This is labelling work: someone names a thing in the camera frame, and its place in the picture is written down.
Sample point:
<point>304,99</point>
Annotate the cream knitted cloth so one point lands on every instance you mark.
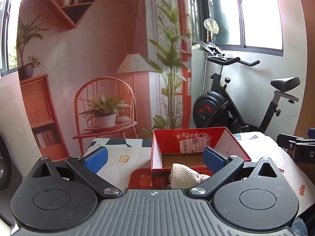
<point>183,175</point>

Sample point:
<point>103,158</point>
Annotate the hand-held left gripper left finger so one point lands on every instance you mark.
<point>97,158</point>

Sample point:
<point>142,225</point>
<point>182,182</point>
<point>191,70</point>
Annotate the red bear mat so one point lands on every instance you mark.
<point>140,179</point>

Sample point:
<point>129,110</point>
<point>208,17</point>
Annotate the wall poster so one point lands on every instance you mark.
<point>73,54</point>

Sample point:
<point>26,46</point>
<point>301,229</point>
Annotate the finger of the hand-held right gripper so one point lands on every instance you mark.
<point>286,141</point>

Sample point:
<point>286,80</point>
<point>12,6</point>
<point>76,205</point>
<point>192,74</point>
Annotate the red cardboard box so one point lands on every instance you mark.
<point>167,140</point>

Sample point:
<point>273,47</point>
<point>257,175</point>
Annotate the black exercise bike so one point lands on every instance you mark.
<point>209,105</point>

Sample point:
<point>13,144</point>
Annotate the large window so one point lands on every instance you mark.
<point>260,17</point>

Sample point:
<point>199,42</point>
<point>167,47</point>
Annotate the person's blue trousers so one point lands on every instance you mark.
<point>307,228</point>

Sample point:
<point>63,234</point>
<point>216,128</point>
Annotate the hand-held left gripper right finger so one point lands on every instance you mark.
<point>212,162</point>

